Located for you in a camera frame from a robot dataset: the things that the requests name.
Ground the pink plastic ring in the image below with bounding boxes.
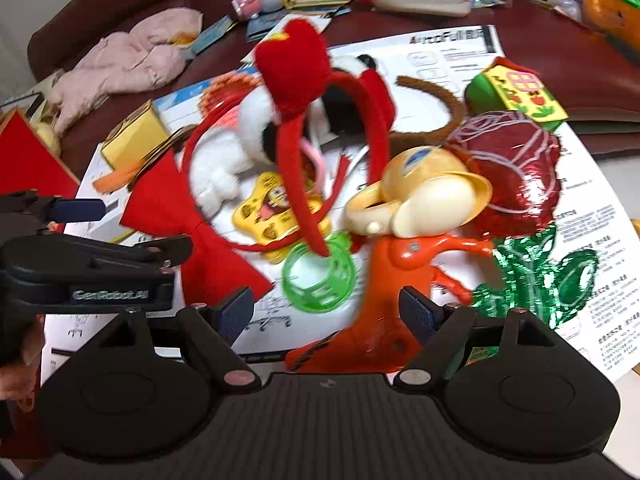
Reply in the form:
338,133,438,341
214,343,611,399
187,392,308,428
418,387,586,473
299,137,327,188

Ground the orange and green toy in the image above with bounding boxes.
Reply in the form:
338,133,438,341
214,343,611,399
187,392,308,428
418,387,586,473
552,0,640,61

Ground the orange plastic toy vehicle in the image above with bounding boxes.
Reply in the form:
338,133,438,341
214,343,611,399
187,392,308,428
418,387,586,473
285,232,496,373

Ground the yellow star cartoon toy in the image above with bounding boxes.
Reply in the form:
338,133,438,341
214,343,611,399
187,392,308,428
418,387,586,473
232,170,333,263

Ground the orange carrot toy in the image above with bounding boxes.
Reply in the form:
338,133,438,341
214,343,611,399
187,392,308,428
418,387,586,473
92,160,146,193

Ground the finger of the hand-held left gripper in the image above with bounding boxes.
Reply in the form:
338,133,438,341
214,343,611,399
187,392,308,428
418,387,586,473
0,190,107,226
90,235,194,275

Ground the person's left hand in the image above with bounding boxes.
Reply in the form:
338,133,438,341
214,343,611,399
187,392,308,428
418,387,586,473
0,312,47,413

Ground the red gift box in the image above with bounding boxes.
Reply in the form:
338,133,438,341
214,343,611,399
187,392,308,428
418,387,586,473
0,109,82,196

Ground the teal card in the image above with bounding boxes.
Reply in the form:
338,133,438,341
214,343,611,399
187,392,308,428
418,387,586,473
246,6,351,43

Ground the black and white panda plush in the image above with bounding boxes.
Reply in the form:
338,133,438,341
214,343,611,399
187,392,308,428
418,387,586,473
237,55,396,166

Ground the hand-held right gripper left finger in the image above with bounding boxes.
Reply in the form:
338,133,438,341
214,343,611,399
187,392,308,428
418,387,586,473
97,286,263,395

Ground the green plastic hollow ball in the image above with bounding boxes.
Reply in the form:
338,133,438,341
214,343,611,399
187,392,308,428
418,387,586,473
281,230,358,313

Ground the green toy house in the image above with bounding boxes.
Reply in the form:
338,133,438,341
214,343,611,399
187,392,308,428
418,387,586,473
465,56,570,133

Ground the red plush headband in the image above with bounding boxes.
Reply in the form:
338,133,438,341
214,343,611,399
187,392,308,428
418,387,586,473
181,17,398,258

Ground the cream plastic toy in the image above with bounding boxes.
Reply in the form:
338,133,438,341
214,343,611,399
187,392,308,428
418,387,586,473
344,146,493,240

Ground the red and green foil balloon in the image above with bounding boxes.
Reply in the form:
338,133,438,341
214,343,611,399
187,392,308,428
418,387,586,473
442,110,601,333

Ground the cream plush toy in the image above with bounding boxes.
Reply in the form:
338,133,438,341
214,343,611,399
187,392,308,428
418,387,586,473
30,110,63,156

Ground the white plush bunny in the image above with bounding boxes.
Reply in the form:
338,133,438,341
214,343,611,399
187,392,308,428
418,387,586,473
192,127,257,218

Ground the yellow cardboard box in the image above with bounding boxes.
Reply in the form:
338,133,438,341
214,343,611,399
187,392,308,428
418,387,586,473
100,100,173,168

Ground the white instruction sheet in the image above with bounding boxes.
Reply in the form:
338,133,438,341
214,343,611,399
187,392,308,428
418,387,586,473
40,25,640,386

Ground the blue card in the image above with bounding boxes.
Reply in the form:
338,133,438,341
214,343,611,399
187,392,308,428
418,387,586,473
192,15,238,56

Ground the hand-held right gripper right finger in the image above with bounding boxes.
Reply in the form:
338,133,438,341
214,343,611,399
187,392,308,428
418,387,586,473
395,285,566,395

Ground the pink padded cloth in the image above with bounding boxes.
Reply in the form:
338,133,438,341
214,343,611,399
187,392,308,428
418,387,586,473
50,7,203,133

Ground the red fabric bow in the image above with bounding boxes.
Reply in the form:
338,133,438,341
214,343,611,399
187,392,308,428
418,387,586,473
119,149,276,306

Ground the brown fuzzy headband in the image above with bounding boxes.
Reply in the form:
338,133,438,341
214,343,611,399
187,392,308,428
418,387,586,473
390,75,466,148

